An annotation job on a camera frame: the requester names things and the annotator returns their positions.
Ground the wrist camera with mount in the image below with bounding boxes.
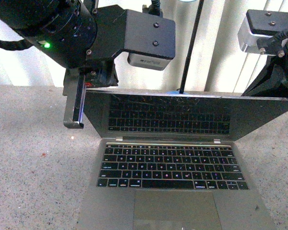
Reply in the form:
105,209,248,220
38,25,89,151
238,10,288,57
86,5,176,70

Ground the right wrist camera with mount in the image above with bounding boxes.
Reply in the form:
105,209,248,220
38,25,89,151
238,10,288,57

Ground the silver laptop with black keyboard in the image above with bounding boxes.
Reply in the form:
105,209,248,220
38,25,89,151
76,91,288,230

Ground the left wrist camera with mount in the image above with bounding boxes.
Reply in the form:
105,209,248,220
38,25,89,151
86,5,176,70

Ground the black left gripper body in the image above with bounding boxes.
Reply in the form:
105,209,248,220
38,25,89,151
62,57,119,96

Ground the black braided cable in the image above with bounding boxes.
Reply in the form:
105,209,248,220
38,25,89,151
0,37,33,51

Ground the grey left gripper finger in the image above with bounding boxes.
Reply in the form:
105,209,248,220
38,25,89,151
63,73,86,129

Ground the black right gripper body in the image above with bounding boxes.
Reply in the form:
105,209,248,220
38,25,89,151
241,45,288,99

